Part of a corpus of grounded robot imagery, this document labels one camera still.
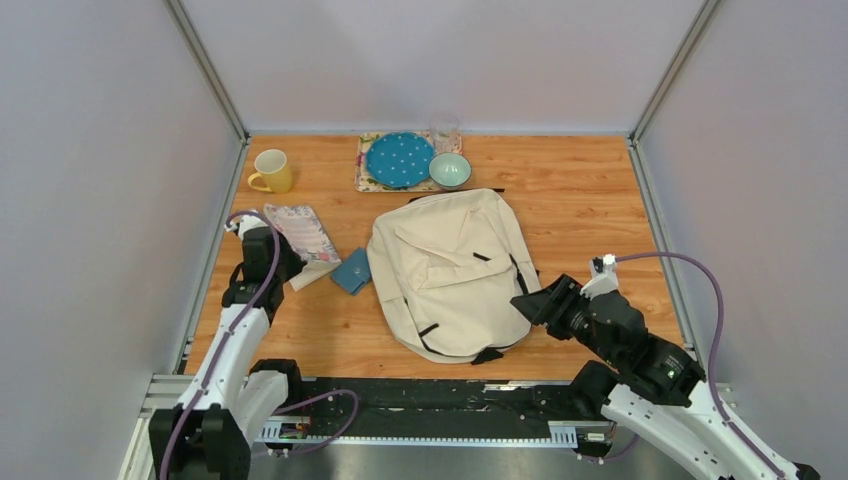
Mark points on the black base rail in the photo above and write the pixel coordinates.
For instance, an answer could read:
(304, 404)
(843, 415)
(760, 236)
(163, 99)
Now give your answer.
(442, 411)

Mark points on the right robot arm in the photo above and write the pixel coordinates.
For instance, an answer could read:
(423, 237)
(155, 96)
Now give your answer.
(651, 386)

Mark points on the blue leather wallet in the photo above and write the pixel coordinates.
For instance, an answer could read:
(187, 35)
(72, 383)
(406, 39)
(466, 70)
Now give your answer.
(354, 273)

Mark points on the aluminium frame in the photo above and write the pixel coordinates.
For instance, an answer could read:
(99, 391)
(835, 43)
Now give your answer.
(138, 462)

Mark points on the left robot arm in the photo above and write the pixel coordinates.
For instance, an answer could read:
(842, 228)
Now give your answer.
(209, 432)

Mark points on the clear drinking glass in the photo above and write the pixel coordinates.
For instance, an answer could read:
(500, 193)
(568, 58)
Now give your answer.
(444, 133)

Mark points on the beige canvas backpack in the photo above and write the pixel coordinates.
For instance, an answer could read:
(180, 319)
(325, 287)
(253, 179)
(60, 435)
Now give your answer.
(446, 268)

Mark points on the light teal bowl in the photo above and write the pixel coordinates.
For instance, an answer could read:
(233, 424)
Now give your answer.
(450, 171)

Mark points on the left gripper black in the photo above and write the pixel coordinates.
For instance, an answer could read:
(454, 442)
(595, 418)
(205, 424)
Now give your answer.
(295, 263)

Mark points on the floral cover book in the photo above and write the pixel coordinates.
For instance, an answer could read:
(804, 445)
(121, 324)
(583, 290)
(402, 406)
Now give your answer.
(307, 236)

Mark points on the yellow mug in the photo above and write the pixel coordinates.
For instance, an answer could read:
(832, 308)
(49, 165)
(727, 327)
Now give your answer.
(273, 172)

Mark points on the blue polka dot plate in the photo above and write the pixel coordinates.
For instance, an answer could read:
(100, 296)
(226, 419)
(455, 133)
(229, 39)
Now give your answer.
(399, 159)

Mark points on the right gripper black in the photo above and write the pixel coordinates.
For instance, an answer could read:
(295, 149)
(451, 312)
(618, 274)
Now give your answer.
(546, 307)

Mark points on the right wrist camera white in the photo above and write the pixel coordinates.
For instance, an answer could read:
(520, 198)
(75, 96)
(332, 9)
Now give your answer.
(603, 276)

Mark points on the floral tray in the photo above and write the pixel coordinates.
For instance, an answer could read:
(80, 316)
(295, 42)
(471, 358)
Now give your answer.
(366, 183)

